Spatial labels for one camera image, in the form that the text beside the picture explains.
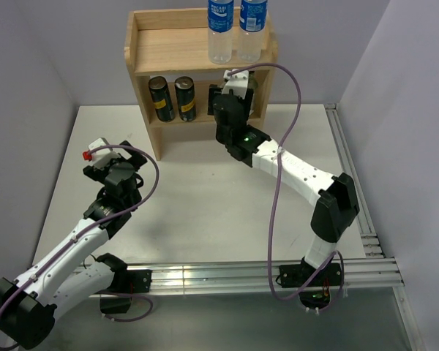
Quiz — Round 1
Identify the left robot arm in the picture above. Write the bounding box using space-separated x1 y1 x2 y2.
0 138 155 350

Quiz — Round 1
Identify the aluminium front rail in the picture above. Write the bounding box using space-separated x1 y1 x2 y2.
69 257 403 297

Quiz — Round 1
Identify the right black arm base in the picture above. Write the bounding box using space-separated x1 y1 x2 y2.
277 263 347 312

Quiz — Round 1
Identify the wooden two-tier shelf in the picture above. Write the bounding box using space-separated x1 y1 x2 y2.
123 9 279 160

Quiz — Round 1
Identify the black can yellow label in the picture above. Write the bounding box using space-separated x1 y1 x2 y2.
174 76 196 122

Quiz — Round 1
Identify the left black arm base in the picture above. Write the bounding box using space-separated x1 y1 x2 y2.
99 269 154 322

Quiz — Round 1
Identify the aluminium side rail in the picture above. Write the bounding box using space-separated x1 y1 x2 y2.
324 103 426 350

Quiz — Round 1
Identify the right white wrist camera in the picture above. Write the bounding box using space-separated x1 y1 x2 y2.
222 70 249 99

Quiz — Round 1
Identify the blue label water bottle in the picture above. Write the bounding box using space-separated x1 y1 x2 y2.
237 0 268 63

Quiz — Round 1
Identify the clear glass bottle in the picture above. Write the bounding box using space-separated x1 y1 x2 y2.
248 70 258 115

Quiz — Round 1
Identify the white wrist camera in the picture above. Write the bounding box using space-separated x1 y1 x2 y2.
83 137 119 170
222 70 249 99

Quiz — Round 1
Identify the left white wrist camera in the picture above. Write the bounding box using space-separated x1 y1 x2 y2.
83 137 119 170

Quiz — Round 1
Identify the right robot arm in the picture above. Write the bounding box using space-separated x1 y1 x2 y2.
208 84 359 285

